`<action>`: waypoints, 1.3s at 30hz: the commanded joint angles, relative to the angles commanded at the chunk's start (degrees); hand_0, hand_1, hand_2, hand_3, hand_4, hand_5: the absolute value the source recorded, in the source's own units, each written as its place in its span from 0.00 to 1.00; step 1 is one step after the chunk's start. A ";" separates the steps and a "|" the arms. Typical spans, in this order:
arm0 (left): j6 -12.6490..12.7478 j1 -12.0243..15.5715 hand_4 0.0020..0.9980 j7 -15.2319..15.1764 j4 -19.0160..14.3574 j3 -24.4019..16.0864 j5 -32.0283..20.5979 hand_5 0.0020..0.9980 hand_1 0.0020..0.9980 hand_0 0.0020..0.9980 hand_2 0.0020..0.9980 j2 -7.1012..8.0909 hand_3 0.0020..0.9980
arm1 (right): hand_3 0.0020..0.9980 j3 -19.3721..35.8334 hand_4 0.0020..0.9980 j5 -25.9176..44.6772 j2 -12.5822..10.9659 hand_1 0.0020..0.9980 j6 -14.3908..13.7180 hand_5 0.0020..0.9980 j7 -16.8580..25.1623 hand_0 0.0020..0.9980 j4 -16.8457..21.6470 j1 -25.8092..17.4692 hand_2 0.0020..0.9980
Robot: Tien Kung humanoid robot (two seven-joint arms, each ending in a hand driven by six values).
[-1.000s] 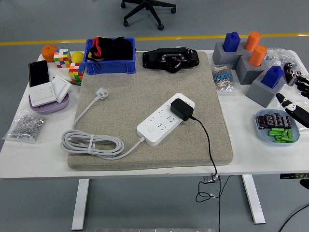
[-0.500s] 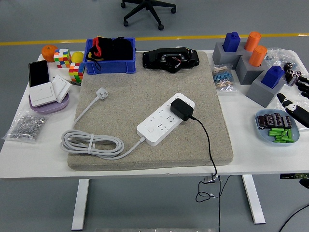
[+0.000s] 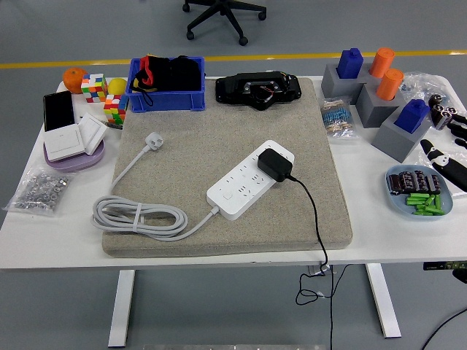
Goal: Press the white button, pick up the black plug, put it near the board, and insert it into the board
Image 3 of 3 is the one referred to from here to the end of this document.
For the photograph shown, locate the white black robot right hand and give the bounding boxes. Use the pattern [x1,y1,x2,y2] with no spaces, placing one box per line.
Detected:
[420,114,467,193]

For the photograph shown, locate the black plug with cord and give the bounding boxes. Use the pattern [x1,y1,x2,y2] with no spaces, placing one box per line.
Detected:
[257,148,346,350]

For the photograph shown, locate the white power strip with cable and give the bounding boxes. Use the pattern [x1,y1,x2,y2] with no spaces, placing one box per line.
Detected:
[90,131,296,241]

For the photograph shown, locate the light blue tray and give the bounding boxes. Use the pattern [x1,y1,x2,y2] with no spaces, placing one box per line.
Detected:
[385,164,454,222]

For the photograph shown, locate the dark capacitors pack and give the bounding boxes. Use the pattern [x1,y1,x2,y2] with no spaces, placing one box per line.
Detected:
[387,169,442,196]

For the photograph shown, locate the green batteries pile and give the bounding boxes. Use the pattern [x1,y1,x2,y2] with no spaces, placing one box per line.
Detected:
[405,192,446,217]

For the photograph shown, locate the grey block holder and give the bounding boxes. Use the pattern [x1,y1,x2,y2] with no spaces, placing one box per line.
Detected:
[359,62,387,87]
[320,63,366,99]
[355,82,406,128]
[371,112,433,163]

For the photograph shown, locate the blue square block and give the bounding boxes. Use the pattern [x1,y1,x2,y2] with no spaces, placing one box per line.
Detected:
[393,98,431,135]
[336,47,365,79]

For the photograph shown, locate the clear bag of small parts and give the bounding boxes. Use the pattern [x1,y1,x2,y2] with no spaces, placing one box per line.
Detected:
[399,71,455,110]

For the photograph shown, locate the black table control panel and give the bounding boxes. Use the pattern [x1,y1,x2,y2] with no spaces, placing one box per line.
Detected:
[422,260,467,271]

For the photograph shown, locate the orange cylinder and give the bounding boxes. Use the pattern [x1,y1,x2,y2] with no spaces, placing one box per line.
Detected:
[368,47,396,79]
[375,68,405,101]

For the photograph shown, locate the bag of resistors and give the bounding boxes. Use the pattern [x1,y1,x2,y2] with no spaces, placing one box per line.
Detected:
[319,95,360,139]

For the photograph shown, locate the white table leg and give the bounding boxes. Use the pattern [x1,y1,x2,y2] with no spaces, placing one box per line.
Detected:
[107,269,136,348]
[366,262,402,338]

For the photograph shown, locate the black mechanical device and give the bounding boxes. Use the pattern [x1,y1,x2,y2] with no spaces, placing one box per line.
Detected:
[214,70,302,111]

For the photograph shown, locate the grey-brown mat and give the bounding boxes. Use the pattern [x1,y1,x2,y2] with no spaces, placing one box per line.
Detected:
[101,77,353,259]

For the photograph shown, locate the black office chair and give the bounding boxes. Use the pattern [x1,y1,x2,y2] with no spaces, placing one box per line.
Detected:
[182,0,267,47]

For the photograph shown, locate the black red cloth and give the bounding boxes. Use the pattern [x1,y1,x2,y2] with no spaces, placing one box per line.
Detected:
[130,54,203,106]

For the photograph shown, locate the blue plastic bin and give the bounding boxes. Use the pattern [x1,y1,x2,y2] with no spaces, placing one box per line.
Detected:
[125,56,207,113]

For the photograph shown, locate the multicoloured puzzle cube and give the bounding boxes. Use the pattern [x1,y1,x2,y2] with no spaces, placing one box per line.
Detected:
[80,73,109,104]
[103,93,130,125]

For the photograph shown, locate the yellow lemon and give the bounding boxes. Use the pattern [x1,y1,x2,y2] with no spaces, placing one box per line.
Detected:
[107,77,128,98]

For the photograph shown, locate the purple round box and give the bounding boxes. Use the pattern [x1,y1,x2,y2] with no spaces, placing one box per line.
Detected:
[43,140,106,173]

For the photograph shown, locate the orange fruit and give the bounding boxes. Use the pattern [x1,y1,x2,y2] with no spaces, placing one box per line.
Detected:
[62,67,88,95]

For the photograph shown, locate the black phone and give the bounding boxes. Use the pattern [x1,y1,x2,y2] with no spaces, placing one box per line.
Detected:
[42,90,77,133]

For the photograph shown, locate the bag of metal nuts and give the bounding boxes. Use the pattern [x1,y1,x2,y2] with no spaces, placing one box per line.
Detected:
[2,166,72,218]

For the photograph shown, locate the small white wall switch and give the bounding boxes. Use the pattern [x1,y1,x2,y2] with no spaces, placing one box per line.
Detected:
[77,112,109,156]

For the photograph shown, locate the large white wall switch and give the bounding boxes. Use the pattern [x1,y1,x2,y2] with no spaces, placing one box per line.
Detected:
[43,123,85,163]

